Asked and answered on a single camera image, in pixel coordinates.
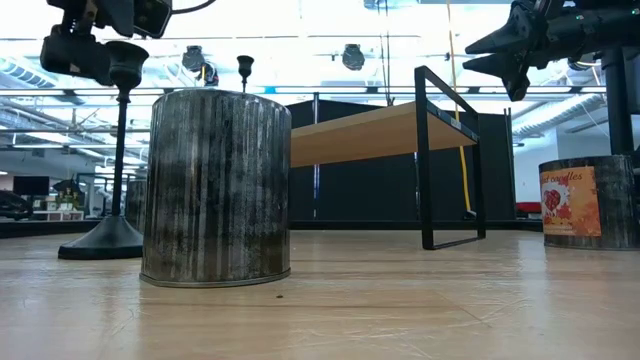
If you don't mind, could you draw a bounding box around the silver vertical pole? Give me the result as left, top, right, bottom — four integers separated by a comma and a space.
310, 92, 321, 220

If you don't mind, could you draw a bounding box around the dark streaked metal candle tin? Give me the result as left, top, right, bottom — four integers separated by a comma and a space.
538, 154, 640, 251
138, 87, 293, 289

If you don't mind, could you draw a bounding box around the black metal candlestick holder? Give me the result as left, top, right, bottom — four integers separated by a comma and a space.
236, 54, 255, 94
57, 40, 150, 261

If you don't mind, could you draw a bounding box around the black office chair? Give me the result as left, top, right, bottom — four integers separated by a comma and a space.
0, 189, 29, 221

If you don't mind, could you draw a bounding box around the black frame wooden shelf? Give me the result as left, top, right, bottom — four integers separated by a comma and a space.
288, 64, 487, 251

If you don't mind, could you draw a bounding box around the computer monitor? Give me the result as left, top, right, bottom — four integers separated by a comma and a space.
12, 175, 51, 197

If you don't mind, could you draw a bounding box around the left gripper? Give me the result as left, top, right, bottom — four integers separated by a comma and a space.
39, 0, 135, 87

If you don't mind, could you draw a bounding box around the yellow hanging cable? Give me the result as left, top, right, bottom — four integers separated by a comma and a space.
446, 0, 474, 214

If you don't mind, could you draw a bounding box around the black partition panel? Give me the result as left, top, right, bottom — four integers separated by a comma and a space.
287, 98, 517, 222

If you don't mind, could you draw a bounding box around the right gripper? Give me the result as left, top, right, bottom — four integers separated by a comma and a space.
461, 0, 584, 103

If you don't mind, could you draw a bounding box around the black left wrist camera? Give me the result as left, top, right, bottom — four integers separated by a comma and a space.
132, 0, 174, 40

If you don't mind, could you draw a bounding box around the black desk lamp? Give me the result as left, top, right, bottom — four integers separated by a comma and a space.
52, 177, 86, 197

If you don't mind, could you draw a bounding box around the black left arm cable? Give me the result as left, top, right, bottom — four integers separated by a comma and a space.
171, 0, 219, 15

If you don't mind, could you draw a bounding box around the black round ceiling device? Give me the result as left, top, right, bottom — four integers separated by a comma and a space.
180, 44, 206, 73
341, 43, 366, 72

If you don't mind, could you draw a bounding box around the white low shelf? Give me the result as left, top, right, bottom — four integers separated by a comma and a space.
29, 209, 85, 222

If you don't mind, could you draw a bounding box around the black hanging cable reel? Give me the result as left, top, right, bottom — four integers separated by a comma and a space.
197, 62, 220, 88

